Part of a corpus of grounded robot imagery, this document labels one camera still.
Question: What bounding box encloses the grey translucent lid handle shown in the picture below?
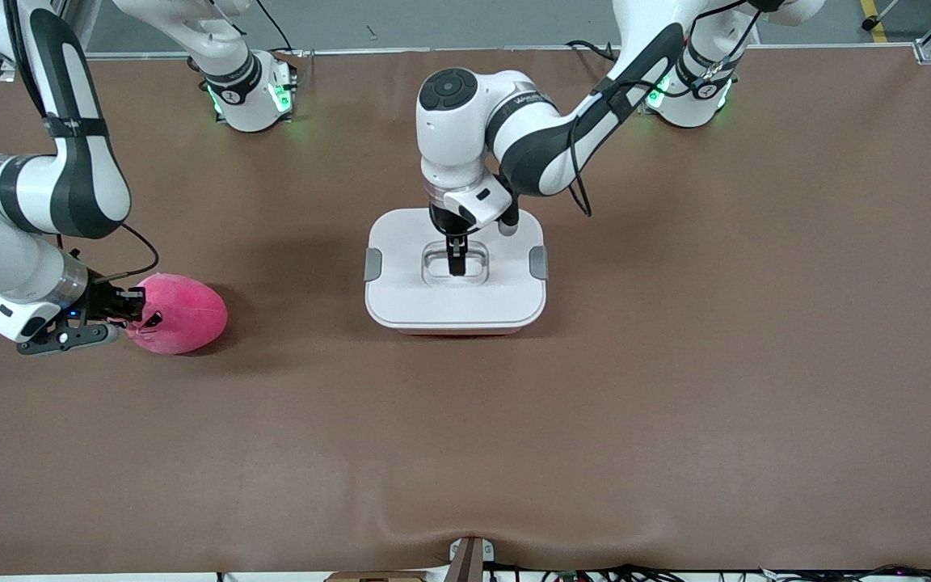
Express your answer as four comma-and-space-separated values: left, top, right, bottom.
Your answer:
423, 242, 489, 276

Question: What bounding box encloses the pink plush toy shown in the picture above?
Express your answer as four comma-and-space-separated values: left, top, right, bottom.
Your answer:
124, 272, 229, 356

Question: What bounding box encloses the white plastic box lid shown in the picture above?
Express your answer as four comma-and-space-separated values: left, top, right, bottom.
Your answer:
364, 208, 549, 331

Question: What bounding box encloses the pink container edge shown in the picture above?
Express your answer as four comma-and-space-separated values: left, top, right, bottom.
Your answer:
393, 323, 524, 337

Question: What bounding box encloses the brown table mat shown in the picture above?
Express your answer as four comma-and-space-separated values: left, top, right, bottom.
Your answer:
0, 44, 931, 576

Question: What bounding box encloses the brown cardboard piece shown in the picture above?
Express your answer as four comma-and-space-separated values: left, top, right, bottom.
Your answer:
324, 571, 430, 582

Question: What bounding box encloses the thin stand leg black foot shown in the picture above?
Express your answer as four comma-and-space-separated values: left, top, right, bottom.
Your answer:
861, 0, 903, 32

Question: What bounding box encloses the black left arm base cable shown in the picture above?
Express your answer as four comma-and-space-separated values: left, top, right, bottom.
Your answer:
565, 39, 624, 65

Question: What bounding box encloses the black arm base cable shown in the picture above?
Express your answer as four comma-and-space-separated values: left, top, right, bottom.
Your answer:
251, 0, 297, 54
565, 39, 624, 65

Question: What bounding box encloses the black right arm base cable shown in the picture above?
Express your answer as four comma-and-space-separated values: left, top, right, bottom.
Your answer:
251, 0, 297, 54

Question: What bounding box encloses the metal mat clamp bracket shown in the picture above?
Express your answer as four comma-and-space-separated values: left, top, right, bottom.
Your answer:
448, 536, 495, 582

